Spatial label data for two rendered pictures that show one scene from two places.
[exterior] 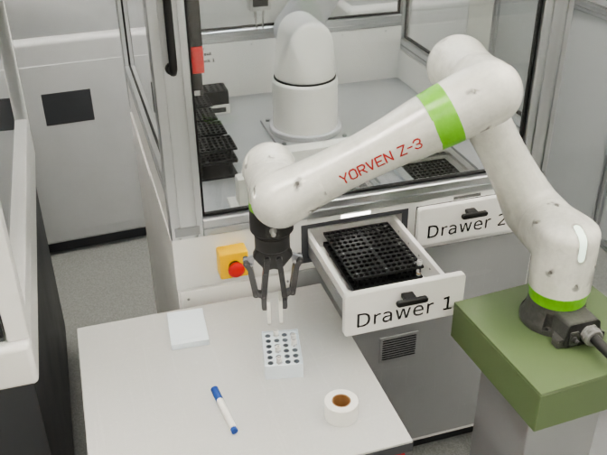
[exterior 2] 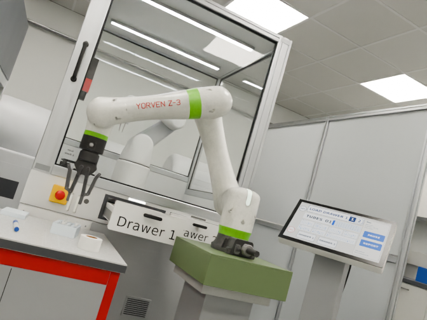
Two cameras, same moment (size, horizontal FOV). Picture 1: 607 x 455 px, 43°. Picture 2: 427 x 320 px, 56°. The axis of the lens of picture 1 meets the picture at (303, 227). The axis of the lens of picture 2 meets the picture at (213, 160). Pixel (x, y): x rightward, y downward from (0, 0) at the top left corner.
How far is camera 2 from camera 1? 0.96 m
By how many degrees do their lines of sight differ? 38
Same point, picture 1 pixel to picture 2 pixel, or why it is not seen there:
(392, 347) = (132, 305)
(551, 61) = (251, 163)
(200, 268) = (39, 193)
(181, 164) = (56, 127)
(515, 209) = (220, 192)
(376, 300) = (133, 211)
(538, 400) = (210, 258)
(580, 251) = (248, 198)
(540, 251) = (227, 199)
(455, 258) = not seen: hidden behind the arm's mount
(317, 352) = not seen: hidden behind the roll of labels
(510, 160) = (222, 161)
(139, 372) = not seen: outside the picture
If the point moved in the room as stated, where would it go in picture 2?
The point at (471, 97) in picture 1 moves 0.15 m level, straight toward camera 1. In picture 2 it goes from (208, 91) to (201, 76)
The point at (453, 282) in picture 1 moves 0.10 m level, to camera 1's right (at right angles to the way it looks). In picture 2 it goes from (178, 221) to (203, 228)
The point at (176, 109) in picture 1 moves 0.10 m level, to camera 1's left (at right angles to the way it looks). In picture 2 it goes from (67, 99) to (44, 92)
